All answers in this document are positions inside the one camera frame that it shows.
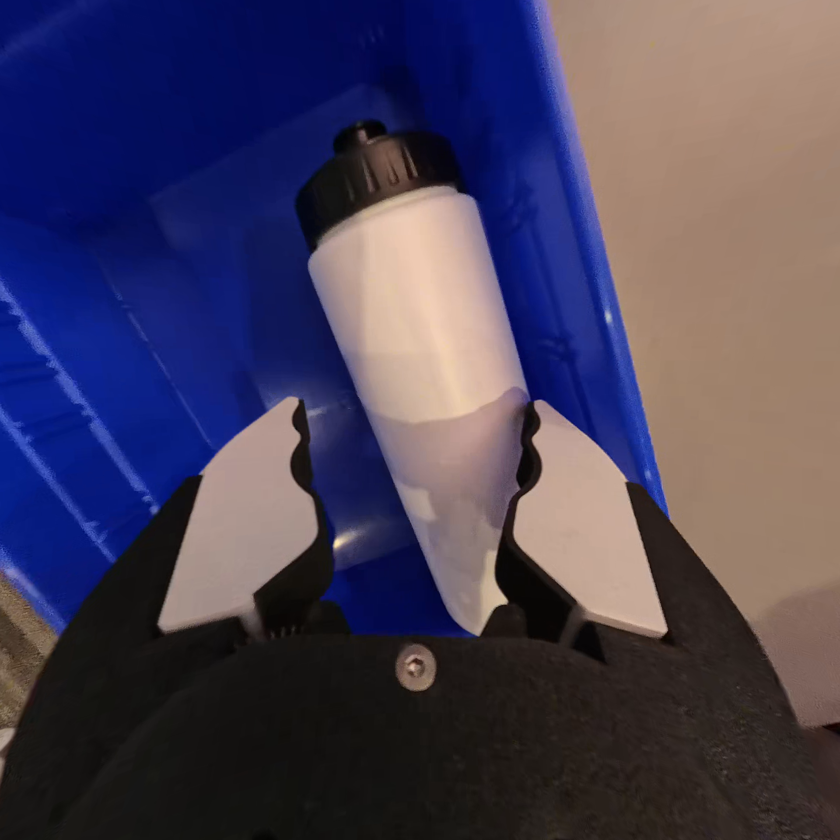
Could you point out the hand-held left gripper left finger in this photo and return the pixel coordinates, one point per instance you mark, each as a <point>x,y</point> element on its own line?
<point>243,525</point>

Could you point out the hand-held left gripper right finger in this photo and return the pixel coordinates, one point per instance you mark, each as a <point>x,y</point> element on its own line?
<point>584,531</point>

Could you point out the white plastic bottle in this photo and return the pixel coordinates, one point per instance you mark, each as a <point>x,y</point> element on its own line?
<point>420,328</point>

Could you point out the blue plastic bin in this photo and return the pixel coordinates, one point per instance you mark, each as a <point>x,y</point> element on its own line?
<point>164,197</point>

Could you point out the black bottle lid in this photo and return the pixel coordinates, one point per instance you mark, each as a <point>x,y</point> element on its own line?
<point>374,177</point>

